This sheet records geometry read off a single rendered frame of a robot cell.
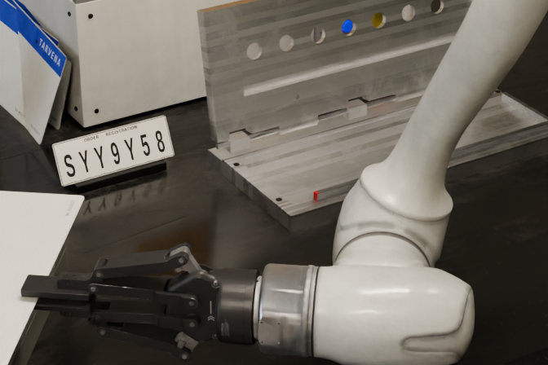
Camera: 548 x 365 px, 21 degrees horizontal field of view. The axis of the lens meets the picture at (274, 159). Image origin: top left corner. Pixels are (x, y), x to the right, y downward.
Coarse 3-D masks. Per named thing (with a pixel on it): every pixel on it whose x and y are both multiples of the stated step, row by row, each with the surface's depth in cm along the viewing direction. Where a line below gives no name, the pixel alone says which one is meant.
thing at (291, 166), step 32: (320, 128) 200; (352, 128) 200; (384, 128) 200; (480, 128) 200; (512, 128) 200; (224, 160) 192; (256, 160) 192; (288, 160) 192; (320, 160) 192; (352, 160) 192; (384, 160) 192; (480, 160) 192; (512, 160) 196; (256, 192) 186; (288, 192) 185; (288, 224) 180
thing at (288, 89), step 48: (240, 0) 190; (288, 0) 192; (336, 0) 197; (384, 0) 201; (432, 0) 205; (240, 48) 191; (288, 48) 196; (336, 48) 199; (384, 48) 203; (432, 48) 206; (240, 96) 192; (288, 96) 196; (336, 96) 200; (384, 96) 204
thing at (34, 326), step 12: (60, 252) 169; (60, 264) 169; (36, 312) 160; (48, 312) 165; (36, 324) 160; (24, 336) 156; (36, 336) 160; (24, 348) 155; (12, 360) 152; (24, 360) 156
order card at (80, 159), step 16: (128, 128) 192; (144, 128) 193; (160, 128) 194; (64, 144) 188; (80, 144) 189; (96, 144) 190; (112, 144) 191; (128, 144) 192; (144, 144) 193; (160, 144) 194; (64, 160) 188; (80, 160) 189; (96, 160) 190; (112, 160) 191; (128, 160) 192; (144, 160) 193; (64, 176) 188; (80, 176) 189; (96, 176) 190
